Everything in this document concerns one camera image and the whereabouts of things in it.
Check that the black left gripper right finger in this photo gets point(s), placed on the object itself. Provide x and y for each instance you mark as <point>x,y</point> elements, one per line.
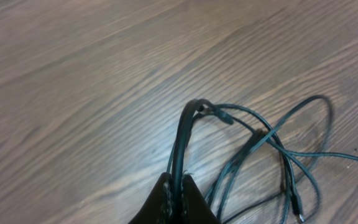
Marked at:
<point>195,208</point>

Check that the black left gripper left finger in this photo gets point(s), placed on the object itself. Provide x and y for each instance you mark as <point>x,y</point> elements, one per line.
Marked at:
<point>157,209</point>

